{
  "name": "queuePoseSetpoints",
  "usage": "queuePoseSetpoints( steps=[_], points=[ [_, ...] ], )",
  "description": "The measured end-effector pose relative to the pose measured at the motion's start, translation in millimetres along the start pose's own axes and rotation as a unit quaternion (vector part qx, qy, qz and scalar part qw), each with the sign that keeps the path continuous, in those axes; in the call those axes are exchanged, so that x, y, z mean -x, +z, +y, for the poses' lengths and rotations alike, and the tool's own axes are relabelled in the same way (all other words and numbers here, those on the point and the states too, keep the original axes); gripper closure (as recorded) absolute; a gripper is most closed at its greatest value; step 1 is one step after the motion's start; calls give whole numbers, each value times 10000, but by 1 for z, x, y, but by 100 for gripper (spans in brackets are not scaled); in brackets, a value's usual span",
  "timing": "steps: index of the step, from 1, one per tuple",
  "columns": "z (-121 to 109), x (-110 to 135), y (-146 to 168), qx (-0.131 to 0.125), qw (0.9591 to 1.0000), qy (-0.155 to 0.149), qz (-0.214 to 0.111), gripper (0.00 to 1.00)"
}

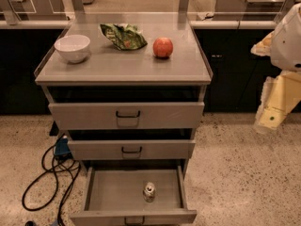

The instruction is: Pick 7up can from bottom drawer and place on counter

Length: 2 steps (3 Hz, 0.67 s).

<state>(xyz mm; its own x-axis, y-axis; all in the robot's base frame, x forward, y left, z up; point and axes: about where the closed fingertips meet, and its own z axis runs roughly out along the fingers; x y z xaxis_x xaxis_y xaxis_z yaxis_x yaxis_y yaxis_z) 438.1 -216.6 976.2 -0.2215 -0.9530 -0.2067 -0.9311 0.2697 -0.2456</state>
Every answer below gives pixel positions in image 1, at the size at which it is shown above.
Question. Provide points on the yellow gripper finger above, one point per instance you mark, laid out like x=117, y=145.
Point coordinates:
x=279, y=97
x=263, y=47

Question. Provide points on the silver 7up can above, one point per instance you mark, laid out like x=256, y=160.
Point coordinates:
x=149, y=192

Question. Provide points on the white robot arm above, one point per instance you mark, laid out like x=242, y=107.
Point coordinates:
x=286, y=42

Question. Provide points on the grey drawer cabinet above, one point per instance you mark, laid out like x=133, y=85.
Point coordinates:
x=109, y=75

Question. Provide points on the grey top drawer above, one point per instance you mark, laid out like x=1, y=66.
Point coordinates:
x=91, y=116

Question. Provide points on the grey drawer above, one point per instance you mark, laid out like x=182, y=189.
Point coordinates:
x=115, y=198
x=91, y=116
x=131, y=149

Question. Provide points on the grey middle drawer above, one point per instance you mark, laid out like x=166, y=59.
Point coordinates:
x=131, y=149

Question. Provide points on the grey bottom drawer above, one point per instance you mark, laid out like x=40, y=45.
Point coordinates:
x=115, y=198

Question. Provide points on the background grey table right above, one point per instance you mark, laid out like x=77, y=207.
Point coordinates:
x=247, y=10

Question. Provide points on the red apple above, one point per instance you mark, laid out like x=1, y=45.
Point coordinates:
x=162, y=47

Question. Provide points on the green chip bag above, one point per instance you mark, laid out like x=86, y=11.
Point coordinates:
x=125, y=37

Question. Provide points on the white bowl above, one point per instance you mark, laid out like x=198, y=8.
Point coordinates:
x=73, y=48

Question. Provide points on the blue power box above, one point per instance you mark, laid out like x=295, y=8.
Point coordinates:
x=61, y=147

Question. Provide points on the grey counter rail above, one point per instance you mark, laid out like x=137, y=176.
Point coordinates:
x=195, y=24

